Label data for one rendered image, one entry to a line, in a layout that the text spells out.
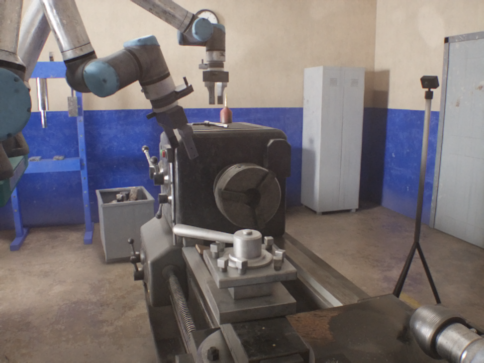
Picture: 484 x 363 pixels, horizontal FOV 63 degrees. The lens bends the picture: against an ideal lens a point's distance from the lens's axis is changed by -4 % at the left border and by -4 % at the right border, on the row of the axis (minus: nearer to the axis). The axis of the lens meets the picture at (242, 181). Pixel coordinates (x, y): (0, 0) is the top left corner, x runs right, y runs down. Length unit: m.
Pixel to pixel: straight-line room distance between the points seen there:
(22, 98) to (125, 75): 0.28
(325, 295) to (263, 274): 0.60
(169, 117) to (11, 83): 0.43
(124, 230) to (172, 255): 1.98
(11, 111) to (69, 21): 0.36
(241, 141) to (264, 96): 3.56
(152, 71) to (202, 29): 0.61
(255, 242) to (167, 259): 1.04
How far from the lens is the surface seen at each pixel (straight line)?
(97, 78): 1.08
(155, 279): 1.88
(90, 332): 2.91
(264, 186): 1.58
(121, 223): 3.77
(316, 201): 5.25
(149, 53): 1.14
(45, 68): 4.51
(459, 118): 4.80
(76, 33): 1.19
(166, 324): 2.10
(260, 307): 0.86
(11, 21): 0.98
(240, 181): 1.57
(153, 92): 1.16
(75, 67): 1.20
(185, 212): 1.76
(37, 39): 1.77
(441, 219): 5.06
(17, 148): 1.58
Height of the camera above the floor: 1.48
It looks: 12 degrees down
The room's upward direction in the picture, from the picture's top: straight up
